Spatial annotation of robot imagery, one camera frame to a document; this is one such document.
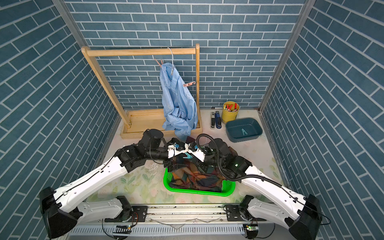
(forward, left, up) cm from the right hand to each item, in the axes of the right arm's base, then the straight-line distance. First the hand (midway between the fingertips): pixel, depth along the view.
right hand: (192, 157), depth 71 cm
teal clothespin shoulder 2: (+33, -33, -20) cm, 51 cm away
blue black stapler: (+40, -14, -16) cm, 45 cm away
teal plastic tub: (+40, -39, -21) cm, 60 cm away
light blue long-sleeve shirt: (+37, +13, +1) cm, 39 cm away
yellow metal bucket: (+41, -21, -9) cm, 47 cm away
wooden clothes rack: (+36, +47, -20) cm, 62 cm away
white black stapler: (+38, -10, -15) cm, 42 cm away
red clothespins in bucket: (+46, -21, -9) cm, 51 cm away
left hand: (0, +2, +2) cm, 3 cm away
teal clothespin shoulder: (-1, +1, +2) cm, 3 cm away
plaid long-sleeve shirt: (-3, +4, -12) cm, 13 cm away
